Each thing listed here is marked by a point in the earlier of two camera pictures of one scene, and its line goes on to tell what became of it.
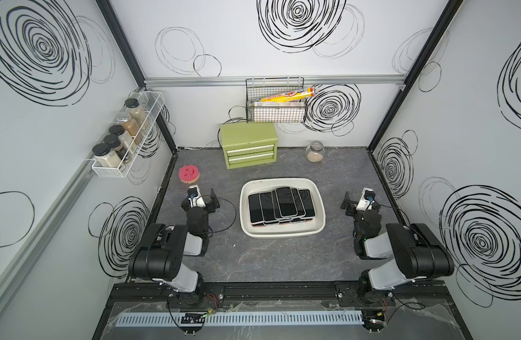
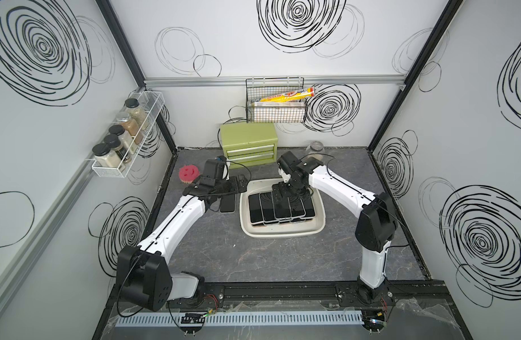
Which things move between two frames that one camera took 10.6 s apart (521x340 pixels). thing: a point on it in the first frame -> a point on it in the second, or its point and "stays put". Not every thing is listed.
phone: x=299 y=204 stays put
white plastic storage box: x=311 y=227 stays put
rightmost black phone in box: x=308 y=204 stays put
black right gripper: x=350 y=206 -> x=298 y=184
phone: x=287 y=206 -> x=228 y=203
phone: x=277 y=214 stays put
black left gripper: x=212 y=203 -> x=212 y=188
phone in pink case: x=255 y=210 stays put
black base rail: x=272 y=295 stays put
